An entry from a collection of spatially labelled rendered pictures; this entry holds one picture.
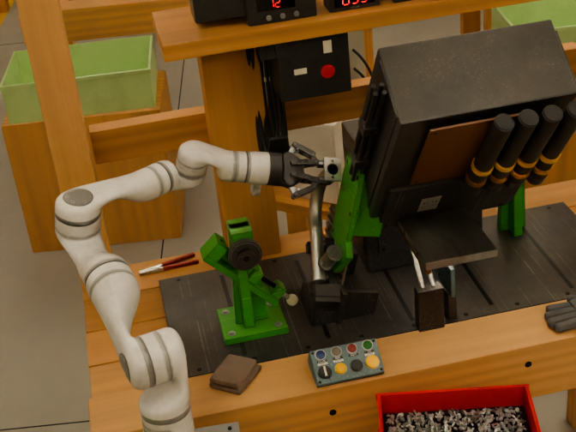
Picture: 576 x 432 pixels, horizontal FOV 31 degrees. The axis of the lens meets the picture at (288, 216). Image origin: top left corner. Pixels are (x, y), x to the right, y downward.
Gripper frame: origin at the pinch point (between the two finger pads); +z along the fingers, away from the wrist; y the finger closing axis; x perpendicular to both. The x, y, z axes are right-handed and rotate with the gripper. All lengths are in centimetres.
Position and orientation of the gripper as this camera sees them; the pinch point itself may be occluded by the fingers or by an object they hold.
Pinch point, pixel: (326, 172)
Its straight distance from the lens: 241.9
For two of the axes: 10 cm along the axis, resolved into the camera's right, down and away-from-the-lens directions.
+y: -0.2, -9.6, 2.7
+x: -2.7, 2.7, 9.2
